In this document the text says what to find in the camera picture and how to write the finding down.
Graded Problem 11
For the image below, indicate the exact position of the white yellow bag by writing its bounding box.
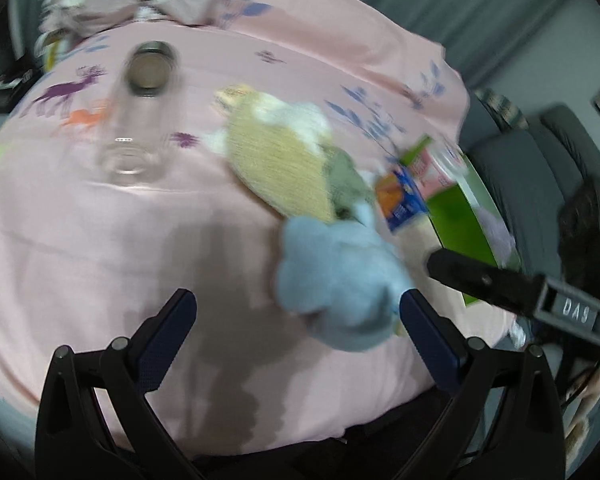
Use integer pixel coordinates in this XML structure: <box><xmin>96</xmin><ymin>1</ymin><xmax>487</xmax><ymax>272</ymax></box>
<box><xmin>37</xmin><ymin>35</ymin><xmax>63</xmax><ymax>68</ymax></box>

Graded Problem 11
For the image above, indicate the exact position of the blue orange box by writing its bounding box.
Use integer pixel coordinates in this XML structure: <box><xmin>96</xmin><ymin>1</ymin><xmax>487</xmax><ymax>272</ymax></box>
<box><xmin>375</xmin><ymin>165</ymin><xmax>428</xmax><ymax>233</ymax></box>

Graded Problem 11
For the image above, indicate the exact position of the grey sofa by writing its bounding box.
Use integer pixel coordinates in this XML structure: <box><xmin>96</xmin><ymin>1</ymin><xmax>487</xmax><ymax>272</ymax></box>
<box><xmin>462</xmin><ymin>105</ymin><xmax>600</xmax><ymax>281</ymax></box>

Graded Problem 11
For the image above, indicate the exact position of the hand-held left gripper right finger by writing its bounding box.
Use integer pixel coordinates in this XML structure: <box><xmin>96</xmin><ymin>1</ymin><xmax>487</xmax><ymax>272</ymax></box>
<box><xmin>399</xmin><ymin>287</ymin><xmax>566</xmax><ymax>480</ymax></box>

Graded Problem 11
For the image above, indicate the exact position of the pink snack packet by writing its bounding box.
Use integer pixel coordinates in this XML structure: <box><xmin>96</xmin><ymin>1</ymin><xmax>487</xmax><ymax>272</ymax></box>
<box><xmin>410</xmin><ymin>142</ymin><xmax>468</xmax><ymax>196</ymax></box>

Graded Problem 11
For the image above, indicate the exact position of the person's right forearm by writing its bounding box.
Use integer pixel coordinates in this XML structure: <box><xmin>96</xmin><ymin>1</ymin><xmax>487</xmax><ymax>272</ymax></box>
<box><xmin>565</xmin><ymin>367</ymin><xmax>600</xmax><ymax>453</ymax></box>

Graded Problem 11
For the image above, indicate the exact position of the blue plush toy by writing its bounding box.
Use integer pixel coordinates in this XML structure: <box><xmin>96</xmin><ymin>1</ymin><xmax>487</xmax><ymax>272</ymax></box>
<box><xmin>275</xmin><ymin>200</ymin><xmax>416</xmax><ymax>353</ymax></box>

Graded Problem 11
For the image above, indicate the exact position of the clear glass bottle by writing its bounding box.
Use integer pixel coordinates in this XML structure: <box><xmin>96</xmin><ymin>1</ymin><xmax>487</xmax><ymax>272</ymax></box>
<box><xmin>97</xmin><ymin>40</ymin><xmax>176</xmax><ymax>188</ymax></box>

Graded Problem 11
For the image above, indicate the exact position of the black cable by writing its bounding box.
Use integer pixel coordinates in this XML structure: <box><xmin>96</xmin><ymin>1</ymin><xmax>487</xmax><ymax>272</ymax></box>
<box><xmin>560</xmin><ymin>330</ymin><xmax>600</xmax><ymax>406</ymax></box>

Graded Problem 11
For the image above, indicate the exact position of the green box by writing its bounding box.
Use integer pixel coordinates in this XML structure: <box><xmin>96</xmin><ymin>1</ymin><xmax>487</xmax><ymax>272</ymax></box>
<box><xmin>397</xmin><ymin>135</ymin><xmax>523</xmax><ymax>308</ymax></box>

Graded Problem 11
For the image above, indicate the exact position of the grey green curtain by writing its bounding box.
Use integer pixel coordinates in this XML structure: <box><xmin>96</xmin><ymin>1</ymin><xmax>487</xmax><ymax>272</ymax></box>
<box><xmin>290</xmin><ymin>0</ymin><xmax>596</xmax><ymax>91</ymax></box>

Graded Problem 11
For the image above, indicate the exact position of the pink printed bedsheet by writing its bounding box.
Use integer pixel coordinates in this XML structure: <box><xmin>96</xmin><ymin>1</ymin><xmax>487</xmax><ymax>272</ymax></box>
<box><xmin>0</xmin><ymin>0</ymin><xmax>531</xmax><ymax>461</ymax></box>

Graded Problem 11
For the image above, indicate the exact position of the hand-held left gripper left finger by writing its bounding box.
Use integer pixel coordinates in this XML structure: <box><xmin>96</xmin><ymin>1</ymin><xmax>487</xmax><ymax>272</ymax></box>
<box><xmin>34</xmin><ymin>287</ymin><xmax>206</xmax><ymax>480</ymax></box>

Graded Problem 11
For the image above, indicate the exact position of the black device with green light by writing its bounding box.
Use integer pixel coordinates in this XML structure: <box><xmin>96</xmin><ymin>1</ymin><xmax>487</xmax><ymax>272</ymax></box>
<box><xmin>557</xmin><ymin>180</ymin><xmax>600</xmax><ymax>291</ymax></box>

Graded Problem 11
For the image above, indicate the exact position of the black furniture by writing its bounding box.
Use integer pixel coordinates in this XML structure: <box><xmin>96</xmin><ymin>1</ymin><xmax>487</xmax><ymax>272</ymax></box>
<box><xmin>0</xmin><ymin>55</ymin><xmax>41</xmax><ymax>111</ymax></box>

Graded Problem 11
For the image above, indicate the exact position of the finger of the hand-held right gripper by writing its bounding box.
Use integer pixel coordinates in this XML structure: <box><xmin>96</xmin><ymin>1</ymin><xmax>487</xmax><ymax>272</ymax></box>
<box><xmin>426</xmin><ymin>249</ymin><xmax>548</xmax><ymax>318</ymax></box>

